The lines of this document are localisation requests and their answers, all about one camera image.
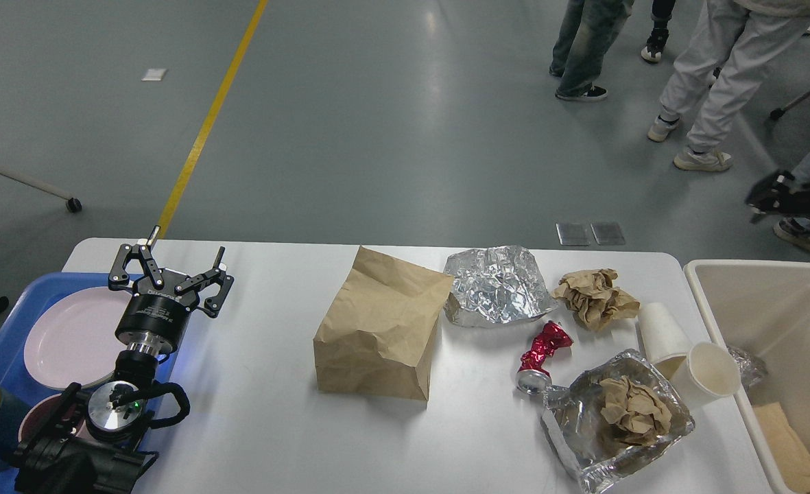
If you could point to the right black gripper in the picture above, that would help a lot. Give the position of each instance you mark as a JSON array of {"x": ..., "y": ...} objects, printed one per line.
[{"x": 772, "y": 196}]

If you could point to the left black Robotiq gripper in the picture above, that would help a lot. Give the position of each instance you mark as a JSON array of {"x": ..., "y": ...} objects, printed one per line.
[{"x": 156, "y": 317}]

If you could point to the pink plate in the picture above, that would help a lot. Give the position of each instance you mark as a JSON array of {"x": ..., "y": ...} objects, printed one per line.
[{"x": 74, "y": 340}]

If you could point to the pink HOME mug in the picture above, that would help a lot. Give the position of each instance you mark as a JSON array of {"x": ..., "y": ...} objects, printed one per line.
[{"x": 36, "y": 417}]

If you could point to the brown paper bag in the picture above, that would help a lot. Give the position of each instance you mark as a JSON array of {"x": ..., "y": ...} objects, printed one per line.
[
  {"x": 378, "y": 336},
  {"x": 790, "y": 454}
]

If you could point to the foil sheet top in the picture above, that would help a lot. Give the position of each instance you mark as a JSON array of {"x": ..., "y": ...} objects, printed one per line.
[{"x": 496, "y": 286}]

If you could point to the foil sheet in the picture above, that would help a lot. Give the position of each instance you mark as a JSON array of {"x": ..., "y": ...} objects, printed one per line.
[
  {"x": 496, "y": 286},
  {"x": 586, "y": 444}
]

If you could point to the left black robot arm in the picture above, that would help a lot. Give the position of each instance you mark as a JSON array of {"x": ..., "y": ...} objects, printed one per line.
[{"x": 90, "y": 441}]

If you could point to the tripod stand leg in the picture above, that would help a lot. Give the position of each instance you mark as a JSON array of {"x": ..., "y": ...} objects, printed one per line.
[{"x": 777, "y": 113}]

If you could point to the beige plastic bin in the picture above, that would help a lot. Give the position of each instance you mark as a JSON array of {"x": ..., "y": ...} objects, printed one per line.
[{"x": 762, "y": 307}]

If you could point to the person grey sweatpants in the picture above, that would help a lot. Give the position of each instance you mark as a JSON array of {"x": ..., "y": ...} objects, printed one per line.
[{"x": 726, "y": 61}]

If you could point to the right metal floor plate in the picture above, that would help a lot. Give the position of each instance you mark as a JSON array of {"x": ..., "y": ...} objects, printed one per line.
[{"x": 607, "y": 233}]

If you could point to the metal floor plate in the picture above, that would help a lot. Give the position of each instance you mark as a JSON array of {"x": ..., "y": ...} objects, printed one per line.
[
  {"x": 607, "y": 233},
  {"x": 572, "y": 234}
]

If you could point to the upside-down white paper cup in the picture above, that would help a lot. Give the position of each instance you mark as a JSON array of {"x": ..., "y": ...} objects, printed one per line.
[{"x": 663, "y": 339}]

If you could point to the blue plastic tray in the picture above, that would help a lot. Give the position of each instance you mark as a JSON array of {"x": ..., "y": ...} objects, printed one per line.
[{"x": 14, "y": 377}]

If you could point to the tipped white paper cup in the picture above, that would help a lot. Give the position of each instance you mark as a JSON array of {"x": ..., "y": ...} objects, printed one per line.
[{"x": 705, "y": 373}]

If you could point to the left metal floor plate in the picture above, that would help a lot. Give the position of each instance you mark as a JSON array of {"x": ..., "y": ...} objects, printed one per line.
[{"x": 572, "y": 234}]

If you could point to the crumpled brown paper ball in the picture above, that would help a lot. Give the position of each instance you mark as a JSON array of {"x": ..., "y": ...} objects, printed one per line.
[{"x": 593, "y": 298}]

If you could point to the person black red-striped pants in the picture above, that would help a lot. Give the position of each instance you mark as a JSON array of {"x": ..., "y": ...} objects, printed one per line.
[{"x": 661, "y": 14}]

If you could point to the person black hoodie faded jeans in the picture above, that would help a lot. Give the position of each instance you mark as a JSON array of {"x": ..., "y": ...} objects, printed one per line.
[{"x": 588, "y": 30}]

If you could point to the brown paper in foil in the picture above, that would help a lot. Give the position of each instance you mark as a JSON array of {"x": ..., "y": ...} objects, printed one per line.
[{"x": 635, "y": 412}]

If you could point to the red crumpled foil wrapper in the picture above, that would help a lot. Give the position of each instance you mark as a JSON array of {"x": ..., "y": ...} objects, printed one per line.
[{"x": 531, "y": 378}]

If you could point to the crumpled foil sheet bottom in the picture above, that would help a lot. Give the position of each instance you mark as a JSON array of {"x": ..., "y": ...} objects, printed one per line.
[{"x": 586, "y": 444}]

